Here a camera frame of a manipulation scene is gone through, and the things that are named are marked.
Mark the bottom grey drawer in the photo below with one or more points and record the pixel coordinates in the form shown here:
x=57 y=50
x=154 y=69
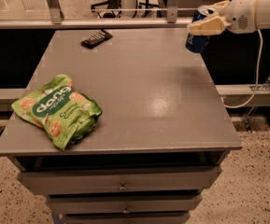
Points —
x=143 y=218

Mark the top grey drawer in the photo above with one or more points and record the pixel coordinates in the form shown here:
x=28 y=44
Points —
x=123 y=180

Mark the blue pepsi can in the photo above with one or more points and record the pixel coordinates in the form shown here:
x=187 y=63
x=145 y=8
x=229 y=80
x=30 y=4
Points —
x=197 y=38

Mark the grey metal railing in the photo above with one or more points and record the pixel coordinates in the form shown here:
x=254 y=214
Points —
x=70 y=14

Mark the grey drawer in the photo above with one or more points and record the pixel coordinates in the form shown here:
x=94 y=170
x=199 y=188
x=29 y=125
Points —
x=123 y=204
x=143 y=218
x=123 y=180

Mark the black rxbar chocolate bar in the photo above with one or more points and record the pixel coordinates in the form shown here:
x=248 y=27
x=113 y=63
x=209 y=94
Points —
x=96 y=39

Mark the black office chair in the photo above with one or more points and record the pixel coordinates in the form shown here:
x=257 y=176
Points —
x=107 y=9

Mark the green dang chips bag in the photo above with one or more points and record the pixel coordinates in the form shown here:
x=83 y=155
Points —
x=65 y=114

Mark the grey drawer cabinet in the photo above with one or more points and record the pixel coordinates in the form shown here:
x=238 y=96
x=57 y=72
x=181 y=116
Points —
x=160 y=108

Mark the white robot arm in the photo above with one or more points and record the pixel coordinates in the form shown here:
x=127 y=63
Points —
x=262 y=15

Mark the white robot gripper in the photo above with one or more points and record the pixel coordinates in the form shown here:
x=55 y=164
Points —
x=242 y=12

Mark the middle grey drawer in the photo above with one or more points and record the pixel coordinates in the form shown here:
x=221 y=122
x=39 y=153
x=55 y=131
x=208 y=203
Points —
x=123 y=204

